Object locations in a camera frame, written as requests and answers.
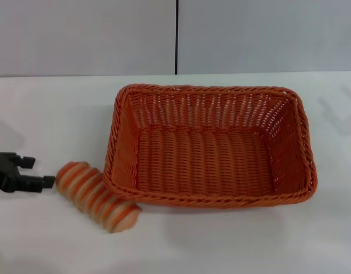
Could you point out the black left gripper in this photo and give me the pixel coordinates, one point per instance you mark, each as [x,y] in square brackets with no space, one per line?
[2,174]

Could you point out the orange white striped bread loaf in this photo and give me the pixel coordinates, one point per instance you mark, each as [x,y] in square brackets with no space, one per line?
[89,194]

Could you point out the orange woven plastic basket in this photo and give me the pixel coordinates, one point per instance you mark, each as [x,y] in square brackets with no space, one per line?
[209,160]

